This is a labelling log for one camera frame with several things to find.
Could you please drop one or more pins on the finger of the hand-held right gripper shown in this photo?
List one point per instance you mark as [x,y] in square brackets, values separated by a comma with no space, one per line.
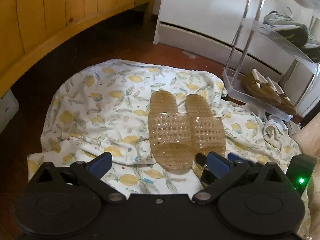
[201,160]
[233,157]

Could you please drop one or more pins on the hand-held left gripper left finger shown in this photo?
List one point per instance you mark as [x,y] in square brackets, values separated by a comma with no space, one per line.
[101,164]

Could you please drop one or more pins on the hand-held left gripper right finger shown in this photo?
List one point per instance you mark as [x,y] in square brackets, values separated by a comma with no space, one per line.
[218,164]

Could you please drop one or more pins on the translucent amber jelly slipper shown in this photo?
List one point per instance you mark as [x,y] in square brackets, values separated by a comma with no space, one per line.
[167,135]
[207,130]

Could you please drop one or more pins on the brown fleece-lined shoe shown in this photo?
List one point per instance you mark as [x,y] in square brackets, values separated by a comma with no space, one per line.
[290,107]
[255,86]

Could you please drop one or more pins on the clear plastic shoe rack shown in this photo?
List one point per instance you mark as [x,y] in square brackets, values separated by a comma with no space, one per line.
[235,90]

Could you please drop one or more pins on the light blue sneaker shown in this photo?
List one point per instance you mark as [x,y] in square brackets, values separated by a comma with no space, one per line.
[287,30]
[312,46]

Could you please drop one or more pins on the beige patterned curtain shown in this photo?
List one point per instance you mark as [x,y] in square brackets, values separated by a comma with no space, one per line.
[312,142]

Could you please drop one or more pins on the lemon print cloth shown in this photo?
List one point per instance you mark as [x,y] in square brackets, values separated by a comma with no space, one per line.
[100,120]

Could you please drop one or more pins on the white plastic box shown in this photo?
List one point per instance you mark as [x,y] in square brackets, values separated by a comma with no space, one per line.
[7,112]

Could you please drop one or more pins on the white wardrobe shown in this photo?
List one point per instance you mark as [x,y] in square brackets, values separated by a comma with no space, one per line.
[200,5]

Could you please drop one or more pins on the wooden bed frame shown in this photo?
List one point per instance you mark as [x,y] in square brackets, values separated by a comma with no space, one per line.
[50,10]

